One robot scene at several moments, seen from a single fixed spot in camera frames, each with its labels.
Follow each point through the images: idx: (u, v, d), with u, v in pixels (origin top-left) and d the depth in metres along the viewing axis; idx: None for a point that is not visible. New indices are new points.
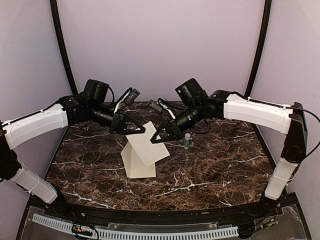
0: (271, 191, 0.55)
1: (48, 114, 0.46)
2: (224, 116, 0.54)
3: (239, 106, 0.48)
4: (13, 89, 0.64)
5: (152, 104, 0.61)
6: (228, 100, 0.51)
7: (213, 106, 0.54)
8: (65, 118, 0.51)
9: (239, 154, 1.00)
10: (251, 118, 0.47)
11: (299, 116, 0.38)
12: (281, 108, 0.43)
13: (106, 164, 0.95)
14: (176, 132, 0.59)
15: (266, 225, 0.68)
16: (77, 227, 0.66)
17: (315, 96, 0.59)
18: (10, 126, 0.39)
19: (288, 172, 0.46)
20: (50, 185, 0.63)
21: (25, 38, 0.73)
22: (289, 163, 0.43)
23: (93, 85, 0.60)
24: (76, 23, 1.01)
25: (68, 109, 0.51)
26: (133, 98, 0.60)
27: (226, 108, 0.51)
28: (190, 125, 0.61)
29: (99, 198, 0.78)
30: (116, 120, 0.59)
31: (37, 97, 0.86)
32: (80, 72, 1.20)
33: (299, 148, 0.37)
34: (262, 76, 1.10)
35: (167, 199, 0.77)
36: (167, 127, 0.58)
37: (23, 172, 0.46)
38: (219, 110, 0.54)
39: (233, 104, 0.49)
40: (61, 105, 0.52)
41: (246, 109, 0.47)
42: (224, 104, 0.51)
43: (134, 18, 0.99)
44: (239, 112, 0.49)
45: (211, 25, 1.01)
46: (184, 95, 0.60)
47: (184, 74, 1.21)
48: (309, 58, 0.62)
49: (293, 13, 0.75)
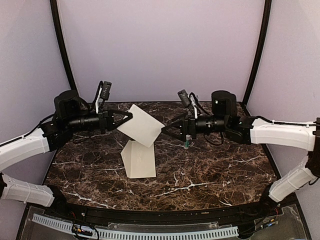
0: (281, 194, 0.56)
1: (30, 140, 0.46)
2: (251, 142, 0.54)
3: (264, 130, 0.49)
4: (13, 88, 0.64)
5: (184, 95, 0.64)
6: (253, 126, 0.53)
7: (240, 133, 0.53)
8: (46, 143, 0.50)
9: (239, 154, 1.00)
10: (278, 139, 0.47)
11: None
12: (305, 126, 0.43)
13: (106, 164, 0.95)
14: (191, 132, 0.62)
15: (266, 225, 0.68)
16: (77, 227, 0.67)
17: (315, 96, 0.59)
18: None
19: (304, 180, 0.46)
20: (45, 190, 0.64)
21: (25, 38, 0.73)
22: (312, 175, 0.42)
23: (59, 103, 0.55)
24: (75, 22, 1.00)
25: (49, 135, 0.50)
26: (107, 91, 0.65)
27: (252, 134, 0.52)
28: (206, 131, 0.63)
29: (99, 198, 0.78)
30: (102, 118, 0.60)
31: (37, 97, 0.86)
32: (80, 72, 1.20)
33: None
34: (262, 76, 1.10)
35: (167, 199, 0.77)
36: (184, 125, 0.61)
37: (10, 188, 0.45)
38: (246, 135, 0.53)
39: (259, 129, 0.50)
40: (41, 130, 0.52)
41: (271, 132, 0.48)
42: (248, 130, 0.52)
43: (134, 18, 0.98)
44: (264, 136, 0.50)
45: (211, 24, 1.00)
46: (219, 106, 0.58)
47: (184, 74, 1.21)
48: (309, 58, 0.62)
49: (293, 13, 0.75)
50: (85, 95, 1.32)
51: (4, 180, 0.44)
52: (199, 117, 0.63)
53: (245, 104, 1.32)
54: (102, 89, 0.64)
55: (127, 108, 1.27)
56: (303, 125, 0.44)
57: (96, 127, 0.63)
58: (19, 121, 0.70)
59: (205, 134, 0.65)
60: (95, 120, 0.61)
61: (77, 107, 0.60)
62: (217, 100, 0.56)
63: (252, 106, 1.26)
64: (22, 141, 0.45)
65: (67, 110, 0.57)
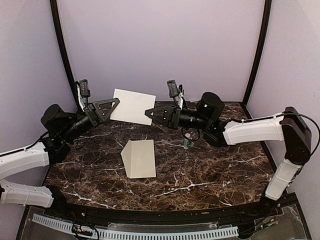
0: (273, 192, 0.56)
1: (31, 153, 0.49)
2: (228, 143, 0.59)
3: (235, 129, 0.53)
4: (12, 89, 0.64)
5: (173, 85, 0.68)
6: (226, 128, 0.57)
7: (215, 138, 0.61)
8: (46, 157, 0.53)
9: (239, 154, 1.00)
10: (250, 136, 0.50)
11: (291, 119, 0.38)
12: (272, 118, 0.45)
13: (106, 164, 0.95)
14: (173, 120, 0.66)
15: (266, 225, 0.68)
16: (77, 227, 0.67)
17: (315, 96, 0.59)
18: None
19: (291, 173, 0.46)
20: (44, 191, 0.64)
21: (25, 39, 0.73)
22: (293, 165, 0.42)
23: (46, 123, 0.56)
24: (75, 22, 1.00)
25: (50, 150, 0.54)
26: (86, 85, 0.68)
27: (227, 135, 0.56)
28: (186, 124, 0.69)
29: (99, 198, 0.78)
30: (91, 112, 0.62)
31: (37, 97, 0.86)
32: (80, 72, 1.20)
33: (303, 150, 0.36)
34: (262, 77, 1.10)
35: (167, 199, 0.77)
36: (169, 111, 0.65)
37: (8, 194, 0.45)
38: (221, 139, 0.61)
39: (230, 131, 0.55)
40: (42, 144, 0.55)
41: (242, 130, 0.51)
42: (223, 133, 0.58)
43: (134, 18, 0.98)
44: (238, 136, 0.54)
45: (211, 25, 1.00)
46: (206, 109, 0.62)
47: (184, 75, 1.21)
48: (309, 58, 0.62)
49: (293, 13, 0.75)
50: None
51: (2, 185, 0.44)
52: (183, 111, 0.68)
53: (245, 104, 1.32)
54: (79, 87, 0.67)
55: None
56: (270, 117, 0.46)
57: (90, 125, 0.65)
58: (19, 121, 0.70)
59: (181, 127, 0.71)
60: (86, 120, 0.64)
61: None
62: (207, 104, 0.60)
63: (252, 106, 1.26)
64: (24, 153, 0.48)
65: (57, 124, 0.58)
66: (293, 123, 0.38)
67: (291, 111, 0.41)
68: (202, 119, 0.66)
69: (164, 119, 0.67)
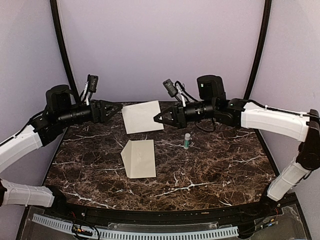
0: (275, 192, 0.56)
1: (22, 139, 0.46)
2: (240, 125, 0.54)
3: (256, 113, 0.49)
4: (12, 89, 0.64)
5: (169, 84, 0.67)
6: (246, 109, 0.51)
7: (230, 115, 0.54)
8: (38, 139, 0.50)
9: (239, 154, 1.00)
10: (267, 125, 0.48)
11: (316, 123, 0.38)
12: (298, 115, 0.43)
13: (106, 164, 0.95)
14: (180, 120, 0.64)
15: (266, 225, 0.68)
16: (77, 227, 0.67)
17: (315, 96, 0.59)
18: None
19: (292, 173, 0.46)
20: (44, 190, 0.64)
21: (25, 39, 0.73)
22: (304, 169, 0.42)
23: (52, 95, 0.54)
24: (75, 23, 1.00)
25: (41, 130, 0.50)
26: (95, 82, 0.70)
27: (244, 116, 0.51)
28: (197, 118, 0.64)
29: (99, 198, 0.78)
30: (95, 108, 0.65)
31: (37, 97, 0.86)
32: (80, 72, 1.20)
33: (318, 155, 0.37)
34: (262, 76, 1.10)
35: (167, 199, 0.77)
36: (174, 112, 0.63)
37: (11, 193, 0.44)
38: (236, 118, 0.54)
39: (251, 113, 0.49)
40: (32, 127, 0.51)
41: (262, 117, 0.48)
42: (241, 113, 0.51)
43: (134, 19, 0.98)
44: (256, 121, 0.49)
45: (211, 25, 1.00)
46: (205, 90, 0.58)
47: (184, 75, 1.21)
48: (309, 58, 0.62)
49: (293, 13, 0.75)
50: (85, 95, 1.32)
51: (3, 184, 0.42)
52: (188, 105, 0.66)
53: None
54: (89, 83, 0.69)
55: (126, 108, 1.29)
56: (296, 114, 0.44)
57: (88, 119, 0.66)
58: (19, 121, 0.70)
59: (195, 121, 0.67)
60: (87, 113, 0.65)
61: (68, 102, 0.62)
62: (203, 84, 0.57)
63: None
64: (13, 141, 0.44)
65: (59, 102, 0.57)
66: (319, 126, 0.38)
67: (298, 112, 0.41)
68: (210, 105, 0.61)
69: (172, 120, 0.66)
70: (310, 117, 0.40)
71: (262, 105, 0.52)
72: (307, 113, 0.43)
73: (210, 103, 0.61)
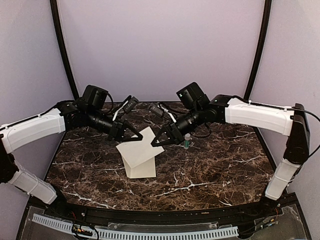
0: (272, 192, 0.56)
1: (46, 119, 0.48)
2: (225, 120, 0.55)
3: (239, 109, 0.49)
4: (13, 88, 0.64)
5: (154, 107, 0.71)
6: (229, 104, 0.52)
7: (214, 111, 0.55)
8: (62, 123, 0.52)
9: (239, 154, 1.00)
10: (251, 121, 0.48)
11: (300, 117, 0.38)
12: (282, 110, 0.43)
13: (106, 164, 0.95)
14: (176, 136, 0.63)
15: (266, 225, 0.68)
16: (77, 227, 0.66)
17: (315, 96, 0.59)
18: (8, 129, 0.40)
19: (285, 169, 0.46)
20: (49, 186, 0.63)
21: (25, 38, 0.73)
22: (292, 164, 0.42)
23: (92, 92, 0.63)
24: (75, 23, 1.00)
25: (66, 114, 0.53)
26: (132, 105, 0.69)
27: (228, 112, 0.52)
28: (190, 128, 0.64)
29: (99, 198, 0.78)
30: (115, 128, 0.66)
31: (37, 97, 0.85)
32: (80, 72, 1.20)
33: (304, 150, 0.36)
34: (262, 77, 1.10)
35: (167, 199, 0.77)
36: (168, 131, 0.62)
37: (20, 175, 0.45)
38: (221, 114, 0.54)
39: (235, 109, 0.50)
40: (58, 110, 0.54)
41: (246, 112, 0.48)
42: (225, 109, 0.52)
43: (135, 19, 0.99)
44: (241, 116, 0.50)
45: (211, 25, 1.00)
46: (185, 98, 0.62)
47: (184, 75, 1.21)
48: (309, 58, 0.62)
49: (293, 13, 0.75)
50: None
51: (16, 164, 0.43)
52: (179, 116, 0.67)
53: None
54: (128, 103, 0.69)
55: None
56: (280, 109, 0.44)
57: (105, 131, 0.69)
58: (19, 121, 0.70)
59: (191, 131, 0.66)
60: (108, 125, 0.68)
61: (101, 105, 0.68)
62: (181, 93, 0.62)
63: None
64: (37, 121, 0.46)
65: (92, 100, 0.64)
66: (303, 120, 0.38)
67: (298, 108, 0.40)
68: (197, 113, 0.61)
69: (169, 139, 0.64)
70: (293, 110, 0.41)
71: (246, 101, 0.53)
72: (292, 107, 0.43)
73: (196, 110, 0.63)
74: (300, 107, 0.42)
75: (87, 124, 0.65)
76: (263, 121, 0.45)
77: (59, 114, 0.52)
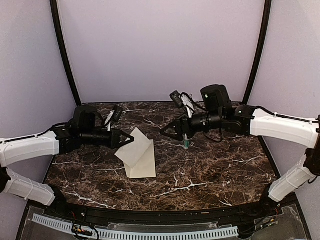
0: (280, 194, 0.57)
1: (42, 140, 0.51)
2: (250, 133, 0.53)
3: (264, 122, 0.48)
4: (13, 88, 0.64)
5: (175, 96, 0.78)
6: (254, 117, 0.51)
7: (238, 123, 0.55)
8: (57, 146, 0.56)
9: (239, 154, 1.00)
10: (278, 134, 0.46)
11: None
12: (307, 122, 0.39)
13: (106, 164, 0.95)
14: (185, 130, 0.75)
15: (266, 225, 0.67)
16: (77, 227, 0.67)
17: (315, 96, 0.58)
18: (5, 144, 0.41)
19: (298, 176, 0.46)
20: (46, 188, 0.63)
21: (25, 38, 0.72)
22: (311, 174, 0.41)
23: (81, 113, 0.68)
24: (75, 23, 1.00)
25: (61, 139, 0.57)
26: (120, 113, 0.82)
27: (253, 125, 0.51)
28: (203, 128, 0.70)
29: (99, 198, 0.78)
30: (115, 136, 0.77)
31: (37, 97, 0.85)
32: (80, 72, 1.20)
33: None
34: (262, 76, 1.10)
35: (167, 199, 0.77)
36: (179, 125, 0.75)
37: (14, 183, 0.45)
38: (245, 126, 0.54)
39: (260, 121, 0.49)
40: (53, 133, 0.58)
41: (272, 125, 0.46)
42: (250, 121, 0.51)
43: (135, 19, 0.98)
44: (267, 129, 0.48)
45: (211, 25, 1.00)
46: (210, 100, 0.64)
47: (184, 75, 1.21)
48: (309, 58, 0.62)
49: (293, 13, 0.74)
50: (85, 95, 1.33)
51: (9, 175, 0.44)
52: (195, 116, 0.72)
53: None
54: (116, 112, 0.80)
55: (127, 108, 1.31)
56: (305, 121, 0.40)
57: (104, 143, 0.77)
58: (19, 121, 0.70)
59: (204, 132, 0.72)
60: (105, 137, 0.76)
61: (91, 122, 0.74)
62: (207, 94, 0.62)
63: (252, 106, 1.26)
64: (34, 140, 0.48)
65: (84, 121, 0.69)
66: None
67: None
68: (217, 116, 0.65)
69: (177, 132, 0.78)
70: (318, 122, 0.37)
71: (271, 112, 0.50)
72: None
73: (216, 114, 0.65)
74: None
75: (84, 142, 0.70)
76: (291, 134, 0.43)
77: (55, 137, 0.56)
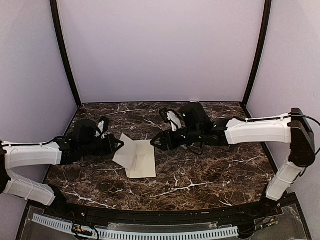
0: (275, 192, 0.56)
1: (46, 149, 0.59)
2: (228, 142, 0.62)
3: (238, 129, 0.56)
4: (13, 89, 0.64)
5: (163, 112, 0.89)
6: (228, 127, 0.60)
7: (216, 137, 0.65)
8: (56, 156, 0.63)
9: (239, 154, 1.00)
10: (253, 138, 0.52)
11: (298, 122, 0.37)
12: (279, 119, 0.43)
13: (106, 164, 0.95)
14: (169, 141, 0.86)
15: (266, 225, 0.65)
16: (77, 227, 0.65)
17: (315, 96, 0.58)
18: (13, 148, 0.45)
19: (287, 173, 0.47)
20: (47, 188, 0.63)
21: (25, 39, 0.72)
22: (297, 168, 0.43)
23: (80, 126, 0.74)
24: (76, 23, 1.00)
25: (64, 150, 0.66)
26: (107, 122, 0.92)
27: (228, 135, 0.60)
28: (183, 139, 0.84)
29: (99, 198, 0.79)
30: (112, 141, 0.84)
31: (37, 97, 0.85)
32: (80, 72, 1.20)
33: (308, 153, 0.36)
34: (262, 77, 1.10)
35: (167, 199, 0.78)
36: (162, 136, 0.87)
37: (13, 183, 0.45)
38: (222, 138, 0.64)
39: (233, 130, 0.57)
40: (56, 144, 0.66)
41: (245, 130, 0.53)
42: (224, 132, 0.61)
43: (135, 19, 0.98)
44: (241, 135, 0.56)
45: (211, 25, 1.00)
46: (188, 117, 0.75)
47: (184, 75, 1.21)
48: (309, 58, 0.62)
49: (293, 13, 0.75)
50: (85, 95, 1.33)
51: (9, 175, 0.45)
52: (177, 131, 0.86)
53: (245, 104, 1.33)
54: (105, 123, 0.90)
55: (127, 108, 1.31)
56: (278, 118, 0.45)
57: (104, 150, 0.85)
58: (19, 122, 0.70)
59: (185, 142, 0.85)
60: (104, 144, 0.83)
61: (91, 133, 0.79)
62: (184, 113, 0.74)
63: (252, 106, 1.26)
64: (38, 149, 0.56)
65: (84, 134, 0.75)
66: (302, 125, 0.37)
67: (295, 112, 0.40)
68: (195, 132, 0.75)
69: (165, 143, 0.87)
70: (289, 117, 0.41)
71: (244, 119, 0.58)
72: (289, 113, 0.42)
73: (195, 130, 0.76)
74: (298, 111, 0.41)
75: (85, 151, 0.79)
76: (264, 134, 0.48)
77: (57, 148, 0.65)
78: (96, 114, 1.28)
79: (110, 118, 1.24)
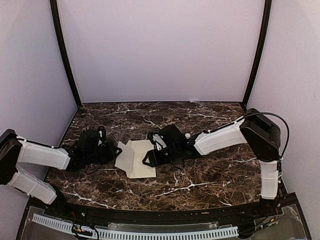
0: (267, 192, 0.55)
1: (56, 152, 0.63)
2: (201, 153, 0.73)
3: (203, 141, 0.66)
4: (12, 88, 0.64)
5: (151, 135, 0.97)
6: (196, 142, 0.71)
7: (189, 152, 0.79)
8: (61, 161, 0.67)
9: (239, 154, 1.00)
10: (218, 145, 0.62)
11: (250, 122, 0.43)
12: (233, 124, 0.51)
13: (106, 164, 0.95)
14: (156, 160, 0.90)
15: (266, 225, 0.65)
16: (77, 227, 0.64)
17: (315, 96, 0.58)
18: (27, 143, 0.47)
19: (267, 170, 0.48)
20: (49, 186, 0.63)
21: (25, 39, 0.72)
22: (268, 162, 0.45)
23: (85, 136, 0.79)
24: (75, 22, 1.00)
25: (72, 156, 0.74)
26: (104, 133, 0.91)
27: (198, 147, 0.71)
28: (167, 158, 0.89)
29: (99, 198, 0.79)
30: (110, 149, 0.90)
31: (36, 97, 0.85)
32: (80, 72, 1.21)
33: (269, 147, 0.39)
34: (261, 77, 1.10)
35: (167, 199, 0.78)
36: (149, 155, 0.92)
37: (19, 176, 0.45)
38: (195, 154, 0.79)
39: (200, 142, 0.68)
40: (65, 150, 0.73)
41: (208, 141, 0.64)
42: (195, 145, 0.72)
43: (135, 20, 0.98)
44: (208, 146, 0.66)
45: (212, 25, 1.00)
46: (165, 137, 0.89)
47: (184, 74, 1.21)
48: (310, 58, 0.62)
49: (293, 13, 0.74)
50: (85, 95, 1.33)
51: (18, 167, 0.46)
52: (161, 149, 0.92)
53: (245, 104, 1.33)
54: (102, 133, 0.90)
55: (127, 108, 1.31)
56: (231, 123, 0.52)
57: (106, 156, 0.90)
58: (18, 122, 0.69)
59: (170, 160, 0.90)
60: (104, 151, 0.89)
61: (94, 144, 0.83)
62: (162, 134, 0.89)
63: (252, 106, 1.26)
64: (51, 150, 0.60)
65: (88, 143, 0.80)
66: (254, 124, 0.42)
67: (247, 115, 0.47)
68: (174, 150, 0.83)
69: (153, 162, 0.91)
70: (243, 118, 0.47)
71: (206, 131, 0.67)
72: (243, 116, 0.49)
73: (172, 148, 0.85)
74: (252, 112, 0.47)
75: (89, 160, 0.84)
76: (223, 141, 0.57)
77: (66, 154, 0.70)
78: (96, 114, 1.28)
79: (110, 118, 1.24)
